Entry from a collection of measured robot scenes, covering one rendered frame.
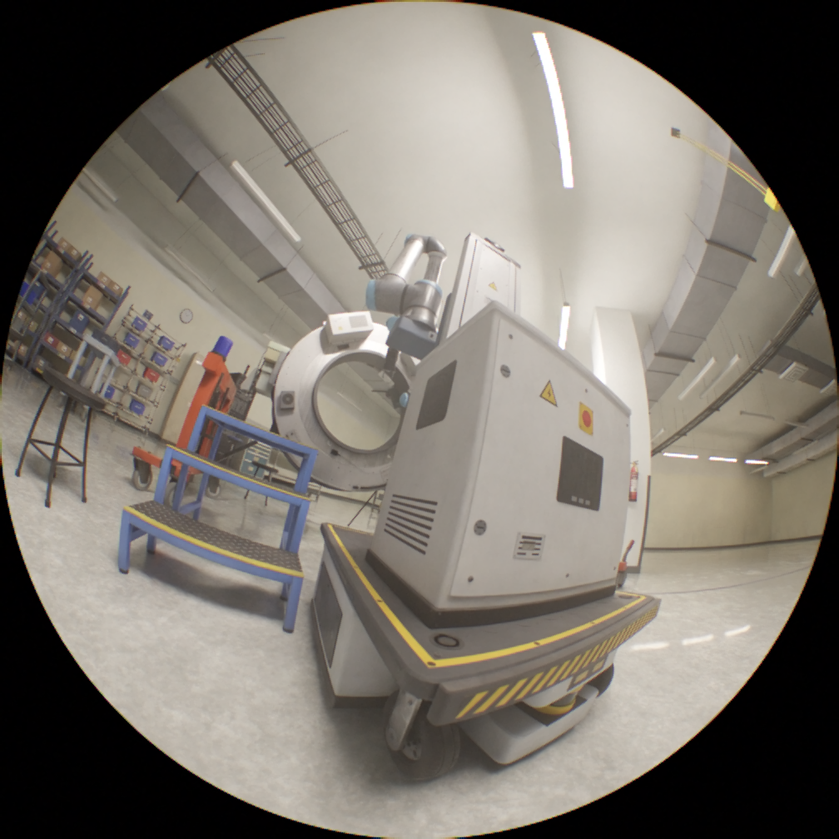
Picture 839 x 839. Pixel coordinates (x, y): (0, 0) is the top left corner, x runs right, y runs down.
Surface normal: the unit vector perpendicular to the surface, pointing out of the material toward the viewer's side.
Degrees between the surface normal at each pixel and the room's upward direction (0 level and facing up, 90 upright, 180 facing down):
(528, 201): 180
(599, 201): 180
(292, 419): 90
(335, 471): 90
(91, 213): 90
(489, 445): 90
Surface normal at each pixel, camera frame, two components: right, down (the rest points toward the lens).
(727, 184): -0.23, 0.92
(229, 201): 0.91, 0.09
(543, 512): 0.42, -0.19
